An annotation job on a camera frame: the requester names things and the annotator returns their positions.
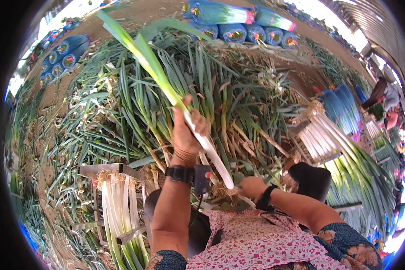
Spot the person's left hand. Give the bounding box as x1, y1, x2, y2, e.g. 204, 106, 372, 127
171, 94, 210, 168

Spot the person's right hand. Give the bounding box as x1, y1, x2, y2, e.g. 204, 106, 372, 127
238, 176, 269, 200

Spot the long green white leek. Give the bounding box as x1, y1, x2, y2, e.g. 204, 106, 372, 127
97, 9, 256, 207

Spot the black wrist band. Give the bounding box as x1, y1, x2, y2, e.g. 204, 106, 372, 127
255, 184, 279, 213
165, 164, 212, 196

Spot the person's body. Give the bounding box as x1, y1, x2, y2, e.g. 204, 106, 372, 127
145, 207, 384, 270

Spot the heap of untrimmed leeks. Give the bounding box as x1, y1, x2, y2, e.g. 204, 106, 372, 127
44, 26, 312, 216

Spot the stack of blue wrapped bundles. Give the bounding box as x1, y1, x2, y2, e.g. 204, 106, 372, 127
39, 33, 91, 89
319, 84, 369, 136
182, 0, 298, 50

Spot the bundle of trimmed leeks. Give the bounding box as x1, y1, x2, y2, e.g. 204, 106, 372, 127
96, 170, 151, 270
299, 101, 397, 234

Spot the row of leeks on ground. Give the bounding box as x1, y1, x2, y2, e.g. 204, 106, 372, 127
6, 80, 46, 250

